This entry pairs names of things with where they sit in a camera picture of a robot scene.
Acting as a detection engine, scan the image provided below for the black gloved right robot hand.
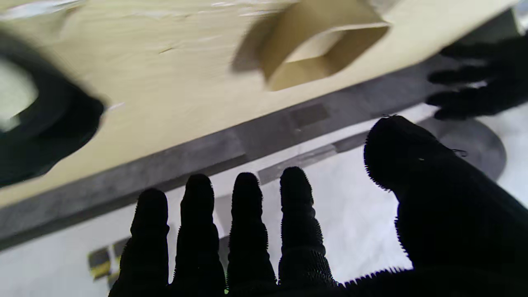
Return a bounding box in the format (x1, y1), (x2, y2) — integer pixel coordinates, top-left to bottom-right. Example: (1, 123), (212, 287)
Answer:
(109, 115), (528, 297)

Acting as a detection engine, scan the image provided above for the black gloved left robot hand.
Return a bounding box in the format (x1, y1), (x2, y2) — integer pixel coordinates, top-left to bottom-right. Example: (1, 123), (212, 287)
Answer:
(426, 35), (528, 121)

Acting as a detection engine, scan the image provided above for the brown paper food container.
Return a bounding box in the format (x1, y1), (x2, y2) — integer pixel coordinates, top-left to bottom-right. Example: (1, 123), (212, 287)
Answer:
(260, 0), (390, 91)

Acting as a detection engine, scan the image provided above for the dark long knife tray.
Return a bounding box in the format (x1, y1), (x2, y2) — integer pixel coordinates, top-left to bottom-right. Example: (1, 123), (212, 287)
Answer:
(257, 124), (434, 185)

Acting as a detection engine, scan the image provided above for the yellow black spice jar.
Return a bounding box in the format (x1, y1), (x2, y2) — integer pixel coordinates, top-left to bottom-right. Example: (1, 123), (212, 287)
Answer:
(88, 247), (112, 281)
(109, 239), (129, 273)

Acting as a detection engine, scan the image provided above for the black cast iron skillet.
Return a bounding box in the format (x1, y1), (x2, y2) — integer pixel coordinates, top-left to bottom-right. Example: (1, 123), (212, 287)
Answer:
(0, 31), (106, 188)

